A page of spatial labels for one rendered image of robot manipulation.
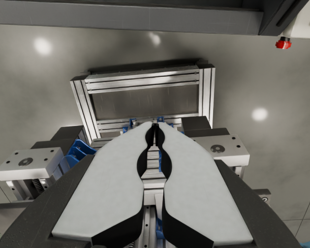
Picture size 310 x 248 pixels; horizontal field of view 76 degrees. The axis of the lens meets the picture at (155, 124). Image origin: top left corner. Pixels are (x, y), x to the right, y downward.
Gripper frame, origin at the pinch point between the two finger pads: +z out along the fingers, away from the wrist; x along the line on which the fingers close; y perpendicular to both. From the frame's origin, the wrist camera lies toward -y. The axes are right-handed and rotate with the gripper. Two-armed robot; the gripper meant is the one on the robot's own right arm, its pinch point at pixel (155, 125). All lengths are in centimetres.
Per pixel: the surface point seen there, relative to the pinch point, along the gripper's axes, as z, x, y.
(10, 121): 125, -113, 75
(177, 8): 30.1, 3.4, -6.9
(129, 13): 29.9, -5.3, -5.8
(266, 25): 28.4, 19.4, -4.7
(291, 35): 27.1, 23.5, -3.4
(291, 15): 26.6, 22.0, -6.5
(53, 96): 125, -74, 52
